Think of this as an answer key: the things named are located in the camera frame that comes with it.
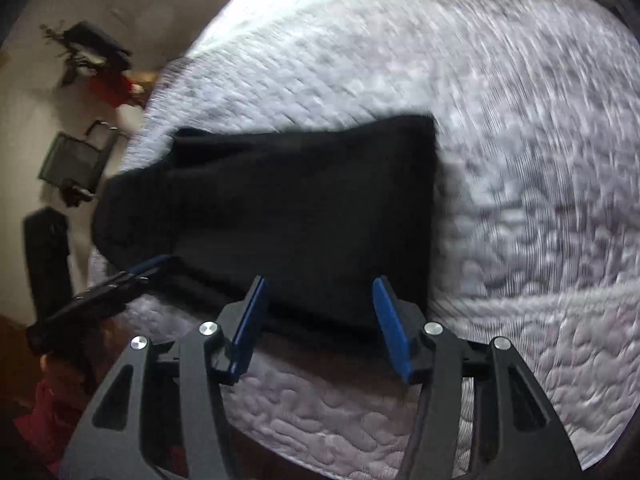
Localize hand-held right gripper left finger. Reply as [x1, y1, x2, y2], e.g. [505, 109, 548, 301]
[60, 275, 268, 480]

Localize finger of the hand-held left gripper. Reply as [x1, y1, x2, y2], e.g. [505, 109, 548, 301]
[72, 267, 163, 308]
[122, 254, 183, 277]

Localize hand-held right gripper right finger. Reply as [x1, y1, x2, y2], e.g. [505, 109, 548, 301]
[371, 275, 583, 480]

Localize black pants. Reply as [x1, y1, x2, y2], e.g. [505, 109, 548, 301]
[91, 114, 441, 347]

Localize dark upright case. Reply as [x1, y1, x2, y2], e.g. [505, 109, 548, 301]
[22, 206, 72, 322]

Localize black mesh office chair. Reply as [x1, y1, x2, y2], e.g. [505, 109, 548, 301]
[37, 120, 122, 208]

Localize red cloth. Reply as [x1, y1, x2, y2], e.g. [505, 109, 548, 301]
[89, 71, 147, 109]

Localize grey quilted mattress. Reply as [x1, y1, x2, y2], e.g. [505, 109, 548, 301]
[87, 0, 640, 480]

